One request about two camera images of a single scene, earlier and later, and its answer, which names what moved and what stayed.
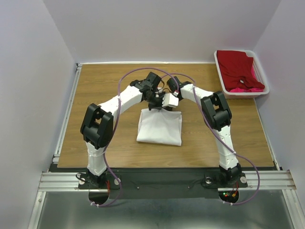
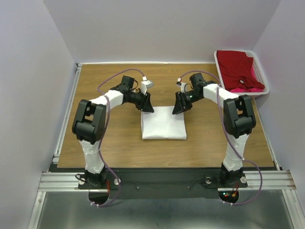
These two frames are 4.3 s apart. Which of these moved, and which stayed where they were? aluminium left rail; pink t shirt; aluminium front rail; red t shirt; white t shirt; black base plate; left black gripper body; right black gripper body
Moved: white t shirt; left black gripper body; right black gripper body
Stayed: aluminium front rail; aluminium left rail; black base plate; red t shirt; pink t shirt
